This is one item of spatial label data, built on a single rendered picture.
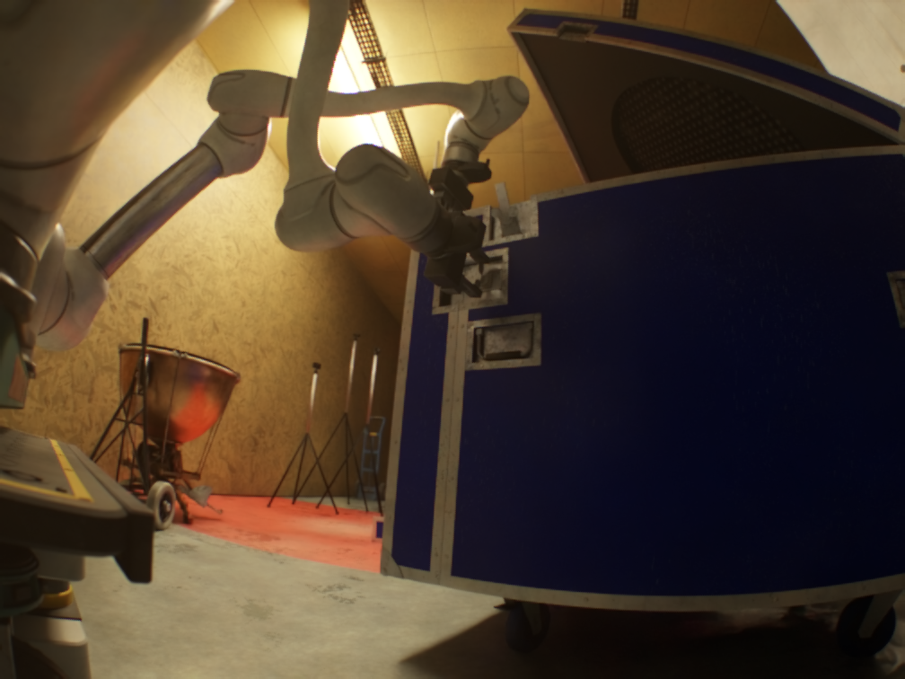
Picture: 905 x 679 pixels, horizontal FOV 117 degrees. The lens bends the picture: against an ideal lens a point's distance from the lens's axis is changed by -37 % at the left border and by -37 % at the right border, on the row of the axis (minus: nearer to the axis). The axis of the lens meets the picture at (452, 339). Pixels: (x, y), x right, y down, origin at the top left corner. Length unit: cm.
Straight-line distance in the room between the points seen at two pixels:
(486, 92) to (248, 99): 52
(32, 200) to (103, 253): 67
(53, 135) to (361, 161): 44
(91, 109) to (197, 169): 84
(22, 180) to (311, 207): 49
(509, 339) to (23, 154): 79
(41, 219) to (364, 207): 43
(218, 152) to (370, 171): 57
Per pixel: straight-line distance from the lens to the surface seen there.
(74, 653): 56
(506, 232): 95
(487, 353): 87
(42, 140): 29
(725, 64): 117
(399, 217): 65
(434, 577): 87
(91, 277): 99
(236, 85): 104
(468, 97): 103
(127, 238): 103
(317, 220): 71
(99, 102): 26
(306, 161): 76
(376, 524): 243
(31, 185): 35
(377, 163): 62
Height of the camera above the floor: 37
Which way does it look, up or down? 18 degrees up
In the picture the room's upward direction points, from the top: 4 degrees clockwise
